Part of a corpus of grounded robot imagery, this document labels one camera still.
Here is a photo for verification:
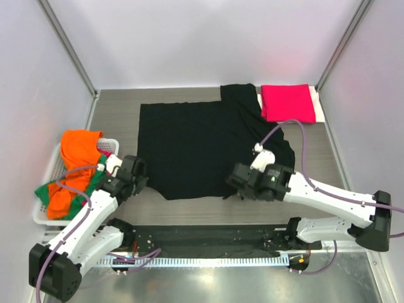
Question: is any black t-shirt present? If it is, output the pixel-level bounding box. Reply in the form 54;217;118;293
138;84;276;200

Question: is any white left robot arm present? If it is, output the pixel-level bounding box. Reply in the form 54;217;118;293
28;155;148;302

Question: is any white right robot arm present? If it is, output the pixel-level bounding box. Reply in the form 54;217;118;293
227;144;391;252

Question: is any pink t-shirt in basket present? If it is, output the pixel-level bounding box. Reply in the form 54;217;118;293
99;150;113;160

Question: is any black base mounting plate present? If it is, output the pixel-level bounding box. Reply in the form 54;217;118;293
108;220;322;253

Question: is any orange t-shirt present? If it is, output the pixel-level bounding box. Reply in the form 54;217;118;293
47;129;105;220

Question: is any folded pink t-shirt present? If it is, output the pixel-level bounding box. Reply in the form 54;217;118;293
260;83;317;124

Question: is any folded white t-shirt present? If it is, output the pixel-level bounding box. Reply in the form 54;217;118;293
257;85;326;124

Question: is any green t-shirt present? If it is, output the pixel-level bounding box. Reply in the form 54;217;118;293
35;169;105;220

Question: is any white slotted cable duct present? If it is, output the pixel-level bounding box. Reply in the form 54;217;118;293
94;254;289;268

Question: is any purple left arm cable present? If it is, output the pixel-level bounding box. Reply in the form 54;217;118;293
35;166;162;303

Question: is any left aluminium frame post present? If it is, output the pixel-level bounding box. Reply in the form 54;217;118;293
37;0;97;98

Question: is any aluminium frame post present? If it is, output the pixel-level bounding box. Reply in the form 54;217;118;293
316;0;374;92
37;0;97;98

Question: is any right aluminium frame post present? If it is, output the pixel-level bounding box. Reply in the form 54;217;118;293
316;0;374;92

